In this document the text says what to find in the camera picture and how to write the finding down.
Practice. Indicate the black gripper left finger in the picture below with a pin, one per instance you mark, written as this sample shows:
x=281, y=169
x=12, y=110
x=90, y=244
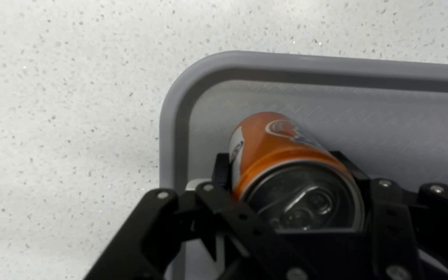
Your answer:
x=146, y=234

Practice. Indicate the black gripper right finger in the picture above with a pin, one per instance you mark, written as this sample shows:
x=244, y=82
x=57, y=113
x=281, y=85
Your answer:
x=426, y=234

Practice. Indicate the orange soda can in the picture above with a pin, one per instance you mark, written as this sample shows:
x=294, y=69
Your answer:
x=278, y=150

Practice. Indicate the grey plastic tray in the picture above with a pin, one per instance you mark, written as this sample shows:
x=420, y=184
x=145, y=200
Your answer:
x=337, y=104

